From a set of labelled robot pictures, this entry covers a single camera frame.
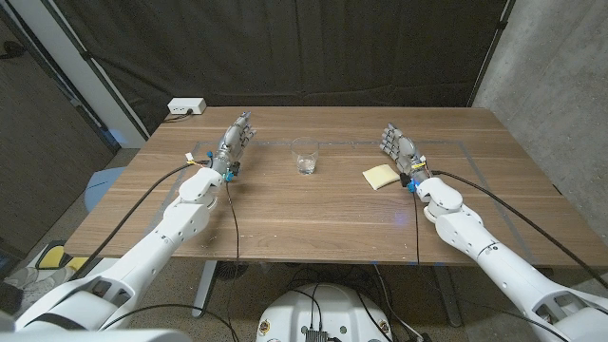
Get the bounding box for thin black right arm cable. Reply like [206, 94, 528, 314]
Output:
[410, 189, 421, 266]

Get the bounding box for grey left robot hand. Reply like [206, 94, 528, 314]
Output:
[211, 111, 258, 182]

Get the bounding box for clear glass cup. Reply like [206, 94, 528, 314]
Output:
[291, 137, 320, 176]

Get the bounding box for yellow and black floor object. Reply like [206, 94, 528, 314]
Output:
[28, 239, 91, 275]

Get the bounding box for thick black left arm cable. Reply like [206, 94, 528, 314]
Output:
[70, 160, 211, 281]

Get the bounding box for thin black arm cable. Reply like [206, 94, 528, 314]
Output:
[100, 180, 241, 342]
[410, 189, 421, 266]

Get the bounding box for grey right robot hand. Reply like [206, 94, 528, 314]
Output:
[379, 122, 431, 184]

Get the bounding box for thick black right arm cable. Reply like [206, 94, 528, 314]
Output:
[430, 169, 608, 289]

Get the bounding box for black backdrop stand pole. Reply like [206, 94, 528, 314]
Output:
[467, 0, 517, 108]
[40, 0, 151, 140]

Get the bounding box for black backdrop curtain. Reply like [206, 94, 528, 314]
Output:
[51, 0, 517, 137]

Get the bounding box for white table leg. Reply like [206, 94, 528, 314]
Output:
[191, 259, 219, 318]

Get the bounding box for white power strip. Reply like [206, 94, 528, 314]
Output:
[167, 97, 208, 116]

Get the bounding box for pale yellow sponge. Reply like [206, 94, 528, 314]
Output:
[362, 163, 401, 191]

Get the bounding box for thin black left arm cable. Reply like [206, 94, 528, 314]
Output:
[100, 180, 241, 342]

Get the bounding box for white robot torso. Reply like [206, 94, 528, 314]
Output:
[256, 283, 394, 342]

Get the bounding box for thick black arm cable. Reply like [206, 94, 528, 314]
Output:
[70, 160, 211, 281]
[430, 169, 608, 289]

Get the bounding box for grey table leg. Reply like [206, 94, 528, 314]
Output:
[431, 265, 463, 328]

